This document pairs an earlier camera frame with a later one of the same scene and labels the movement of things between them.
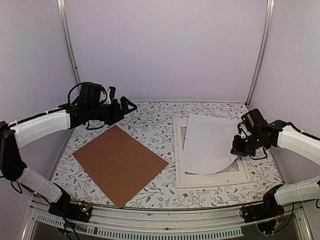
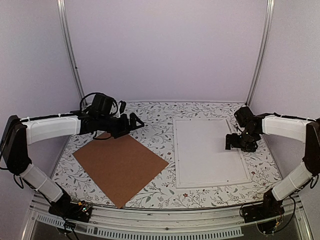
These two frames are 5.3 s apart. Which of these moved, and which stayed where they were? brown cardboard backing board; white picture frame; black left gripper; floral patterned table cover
Moved: black left gripper
Stayed: floral patterned table cover; brown cardboard backing board; white picture frame
